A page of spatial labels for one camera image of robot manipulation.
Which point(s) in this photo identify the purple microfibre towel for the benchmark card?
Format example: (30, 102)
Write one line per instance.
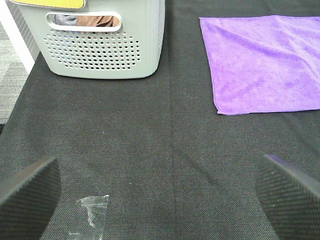
(264, 64)

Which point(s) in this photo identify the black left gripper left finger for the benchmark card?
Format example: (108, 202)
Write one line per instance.
(29, 199)

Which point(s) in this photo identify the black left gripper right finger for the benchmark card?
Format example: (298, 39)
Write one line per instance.
(289, 198)

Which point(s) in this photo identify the grey perforated laundry basket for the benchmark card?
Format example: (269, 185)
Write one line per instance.
(129, 51)

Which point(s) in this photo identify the grey towel in basket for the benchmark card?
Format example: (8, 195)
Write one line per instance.
(65, 20)

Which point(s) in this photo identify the yellow lid on basket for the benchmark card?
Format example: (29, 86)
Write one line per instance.
(62, 4)

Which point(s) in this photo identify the black tablecloth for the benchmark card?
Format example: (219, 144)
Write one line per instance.
(172, 167)

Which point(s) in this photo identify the clear tape piece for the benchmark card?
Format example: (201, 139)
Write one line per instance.
(89, 219)

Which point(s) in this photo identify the brown towel in basket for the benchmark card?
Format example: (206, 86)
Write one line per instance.
(97, 21)

